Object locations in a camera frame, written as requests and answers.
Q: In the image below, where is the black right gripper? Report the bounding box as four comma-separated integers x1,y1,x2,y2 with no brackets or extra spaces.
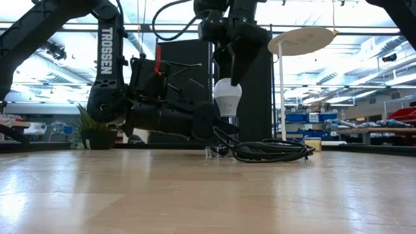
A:
227,18,270,87

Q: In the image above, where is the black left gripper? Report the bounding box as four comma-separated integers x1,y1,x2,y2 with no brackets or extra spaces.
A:
159,101,240,140

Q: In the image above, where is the chrome lamp base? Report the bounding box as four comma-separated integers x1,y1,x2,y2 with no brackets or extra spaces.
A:
204,116,240,159

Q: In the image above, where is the white lightbulb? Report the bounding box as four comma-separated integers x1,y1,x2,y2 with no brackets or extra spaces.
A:
213,77,243,118

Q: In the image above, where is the black lamp power cord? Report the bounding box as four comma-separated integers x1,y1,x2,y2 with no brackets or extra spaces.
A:
212,126,316,164

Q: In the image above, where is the white round-top stand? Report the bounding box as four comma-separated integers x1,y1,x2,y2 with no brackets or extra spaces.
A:
267,27,336,141

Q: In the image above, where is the white cylindrical container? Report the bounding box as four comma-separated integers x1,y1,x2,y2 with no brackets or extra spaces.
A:
122,128,150,144

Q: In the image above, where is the long blue shelf bin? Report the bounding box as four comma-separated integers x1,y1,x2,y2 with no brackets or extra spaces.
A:
285,129,339,141

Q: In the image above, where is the potted succulent plant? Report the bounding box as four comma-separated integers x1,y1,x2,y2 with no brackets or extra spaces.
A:
70,103,123,151

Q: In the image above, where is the grey metal shelf rack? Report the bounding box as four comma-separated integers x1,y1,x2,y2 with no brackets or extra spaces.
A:
383,96,416,114

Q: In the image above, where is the wooden workbench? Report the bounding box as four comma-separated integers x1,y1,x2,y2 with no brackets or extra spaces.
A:
337,127,416,146

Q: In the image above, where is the red storage bin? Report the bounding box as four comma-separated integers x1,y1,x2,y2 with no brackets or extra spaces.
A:
386,107,416,123

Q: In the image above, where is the wooden side table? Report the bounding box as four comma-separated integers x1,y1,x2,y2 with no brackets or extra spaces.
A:
0,113,32,130

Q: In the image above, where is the red cable strap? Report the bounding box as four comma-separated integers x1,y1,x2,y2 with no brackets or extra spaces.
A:
153,44,163,76

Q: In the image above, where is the thin black camera cable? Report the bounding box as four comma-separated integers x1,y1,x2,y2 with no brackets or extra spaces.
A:
151,0,209,42

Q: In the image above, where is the yellow hanging cord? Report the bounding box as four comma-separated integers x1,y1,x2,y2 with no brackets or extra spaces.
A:
331,0,339,36

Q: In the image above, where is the black aluminium table frame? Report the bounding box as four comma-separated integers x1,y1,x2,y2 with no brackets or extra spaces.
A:
0,140,416,157

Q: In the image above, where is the black hose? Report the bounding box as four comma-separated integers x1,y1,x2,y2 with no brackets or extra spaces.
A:
0,124,33,147

